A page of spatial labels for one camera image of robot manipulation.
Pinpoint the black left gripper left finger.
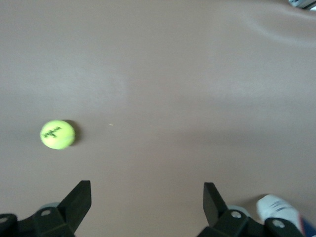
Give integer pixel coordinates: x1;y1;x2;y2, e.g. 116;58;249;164
0;180;92;237

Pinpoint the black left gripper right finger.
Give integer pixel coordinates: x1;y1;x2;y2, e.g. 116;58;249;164
197;182;305;237

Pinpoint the white blue tennis ball can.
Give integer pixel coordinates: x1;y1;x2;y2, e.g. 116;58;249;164
256;194;309;232

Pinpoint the yellow tennis ball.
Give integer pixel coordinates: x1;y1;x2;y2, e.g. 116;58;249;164
39;119;76;150

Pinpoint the brown table cover sheet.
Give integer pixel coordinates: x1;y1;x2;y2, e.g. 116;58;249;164
0;0;316;237

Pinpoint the grey metal clamp bracket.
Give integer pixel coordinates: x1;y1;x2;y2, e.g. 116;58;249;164
288;0;316;11

